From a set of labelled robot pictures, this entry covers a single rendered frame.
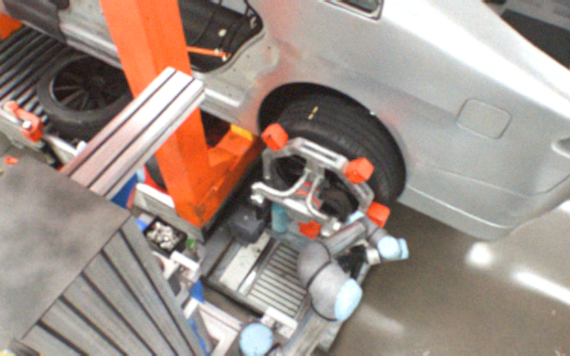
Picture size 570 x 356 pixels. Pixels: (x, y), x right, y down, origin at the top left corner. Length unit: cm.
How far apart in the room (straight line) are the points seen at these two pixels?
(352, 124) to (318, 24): 47
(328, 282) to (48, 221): 84
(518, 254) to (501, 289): 28
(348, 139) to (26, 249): 143
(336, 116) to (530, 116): 77
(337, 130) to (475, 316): 155
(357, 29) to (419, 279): 176
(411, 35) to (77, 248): 128
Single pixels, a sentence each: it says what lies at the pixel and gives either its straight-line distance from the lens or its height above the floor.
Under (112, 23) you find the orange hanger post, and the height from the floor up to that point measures 177.
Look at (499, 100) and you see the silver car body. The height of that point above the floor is 157.
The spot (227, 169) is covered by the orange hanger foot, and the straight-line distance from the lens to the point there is 252.
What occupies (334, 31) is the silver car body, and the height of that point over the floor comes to 159.
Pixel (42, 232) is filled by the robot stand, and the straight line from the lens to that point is 91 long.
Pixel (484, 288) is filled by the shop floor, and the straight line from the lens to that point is 320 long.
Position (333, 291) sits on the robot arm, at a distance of 146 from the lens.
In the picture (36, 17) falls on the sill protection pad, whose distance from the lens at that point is 328.
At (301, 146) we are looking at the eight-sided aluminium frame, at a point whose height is 112.
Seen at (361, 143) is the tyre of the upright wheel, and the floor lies 115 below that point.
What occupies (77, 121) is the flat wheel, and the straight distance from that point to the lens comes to 317.
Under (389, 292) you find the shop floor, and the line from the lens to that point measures 301.
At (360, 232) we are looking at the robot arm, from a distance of 176.
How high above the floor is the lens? 276
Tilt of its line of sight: 57 degrees down
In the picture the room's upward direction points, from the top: 4 degrees clockwise
